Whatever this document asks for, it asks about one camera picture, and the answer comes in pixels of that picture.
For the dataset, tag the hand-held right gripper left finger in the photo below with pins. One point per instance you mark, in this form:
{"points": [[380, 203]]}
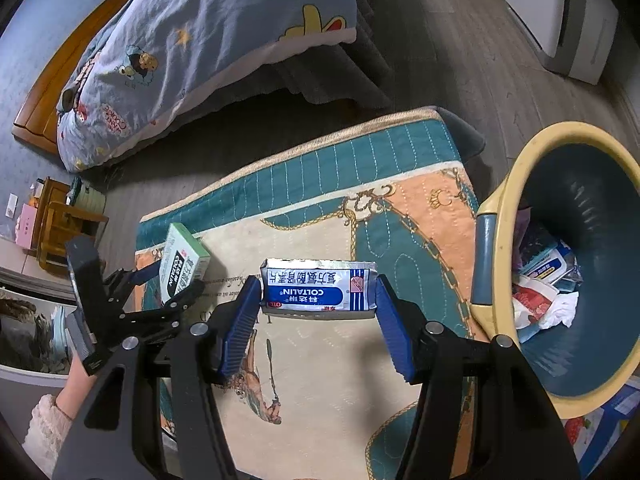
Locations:
{"points": [[240, 330]]}

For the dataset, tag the yellow rimmed teal bin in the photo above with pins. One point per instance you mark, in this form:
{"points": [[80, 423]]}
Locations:
{"points": [[590, 200]]}

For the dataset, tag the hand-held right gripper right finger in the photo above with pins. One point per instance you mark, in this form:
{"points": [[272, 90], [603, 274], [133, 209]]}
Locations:
{"points": [[395, 330]]}

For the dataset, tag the person's left forearm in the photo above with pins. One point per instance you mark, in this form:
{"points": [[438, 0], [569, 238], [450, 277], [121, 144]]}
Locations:
{"points": [[65, 400]]}

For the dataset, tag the white tissue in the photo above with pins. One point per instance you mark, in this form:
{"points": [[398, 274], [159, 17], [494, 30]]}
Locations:
{"points": [[557, 310]]}

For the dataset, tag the strawberry printed box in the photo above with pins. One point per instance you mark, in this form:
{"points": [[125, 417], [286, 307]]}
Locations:
{"points": [[590, 430]]}

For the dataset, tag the red white packet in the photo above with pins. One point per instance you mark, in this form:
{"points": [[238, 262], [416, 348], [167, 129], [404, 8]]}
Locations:
{"points": [[530, 302]]}

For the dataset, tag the blue white medicine box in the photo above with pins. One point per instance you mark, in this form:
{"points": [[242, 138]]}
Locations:
{"points": [[310, 290]]}

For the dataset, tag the white appliance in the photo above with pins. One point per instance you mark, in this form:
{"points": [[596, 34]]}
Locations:
{"points": [[540, 5]]}

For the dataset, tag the cartoon printed blanket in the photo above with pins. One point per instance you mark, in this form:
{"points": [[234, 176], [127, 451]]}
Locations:
{"points": [[200, 35]]}

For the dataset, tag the pale green container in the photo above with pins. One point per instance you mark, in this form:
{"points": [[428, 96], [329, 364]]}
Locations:
{"points": [[90, 197]]}

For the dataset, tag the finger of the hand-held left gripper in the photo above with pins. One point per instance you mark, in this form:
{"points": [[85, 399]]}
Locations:
{"points": [[170, 310], [142, 276]]}

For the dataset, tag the pink box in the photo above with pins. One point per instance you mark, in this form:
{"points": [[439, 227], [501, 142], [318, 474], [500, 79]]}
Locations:
{"points": [[26, 225]]}

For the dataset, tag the wooden stool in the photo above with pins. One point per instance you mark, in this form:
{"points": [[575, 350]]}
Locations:
{"points": [[55, 220]]}

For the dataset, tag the green white medicine box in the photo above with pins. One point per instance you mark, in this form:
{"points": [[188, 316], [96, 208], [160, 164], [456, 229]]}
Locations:
{"points": [[182, 260]]}

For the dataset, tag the white wall socket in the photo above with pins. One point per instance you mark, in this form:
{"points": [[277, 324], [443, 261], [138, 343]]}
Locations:
{"points": [[12, 205]]}

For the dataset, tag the wooden headboard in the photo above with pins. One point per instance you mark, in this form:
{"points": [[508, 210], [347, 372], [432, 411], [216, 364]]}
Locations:
{"points": [[50, 90]]}

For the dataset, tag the landscape printed box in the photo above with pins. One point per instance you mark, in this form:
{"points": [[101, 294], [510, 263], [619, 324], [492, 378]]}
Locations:
{"points": [[25, 335]]}

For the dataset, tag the teal and orange patterned rug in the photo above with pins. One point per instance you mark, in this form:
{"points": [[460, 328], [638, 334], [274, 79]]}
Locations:
{"points": [[310, 220]]}

